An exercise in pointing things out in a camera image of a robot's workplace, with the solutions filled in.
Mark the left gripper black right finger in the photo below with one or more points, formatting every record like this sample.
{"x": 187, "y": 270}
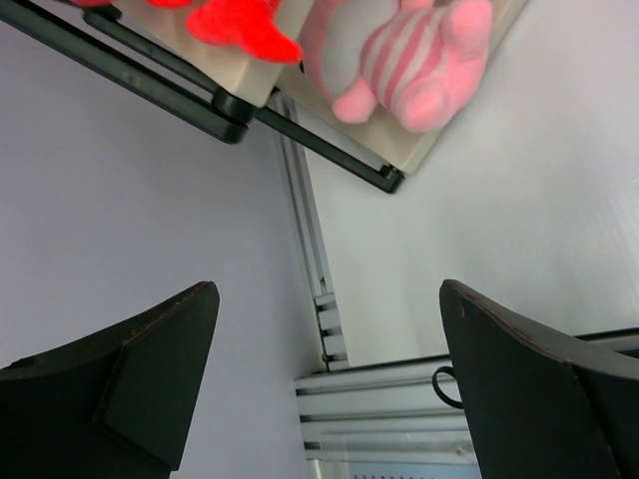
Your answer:
{"x": 540, "y": 403}

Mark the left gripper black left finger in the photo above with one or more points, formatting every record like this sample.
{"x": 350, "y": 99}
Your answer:
{"x": 117, "y": 403}

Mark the pink plush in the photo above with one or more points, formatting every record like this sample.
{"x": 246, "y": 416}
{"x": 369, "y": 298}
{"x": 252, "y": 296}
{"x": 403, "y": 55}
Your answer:
{"x": 420, "y": 61}

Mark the red plush fish white face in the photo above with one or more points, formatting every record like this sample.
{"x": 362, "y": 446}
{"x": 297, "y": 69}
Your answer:
{"x": 246, "y": 25}

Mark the beige three-tier shelf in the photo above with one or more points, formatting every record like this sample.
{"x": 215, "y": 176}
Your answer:
{"x": 220, "y": 91}

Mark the aluminium mounting rail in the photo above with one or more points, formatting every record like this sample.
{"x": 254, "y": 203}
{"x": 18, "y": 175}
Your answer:
{"x": 385, "y": 413}

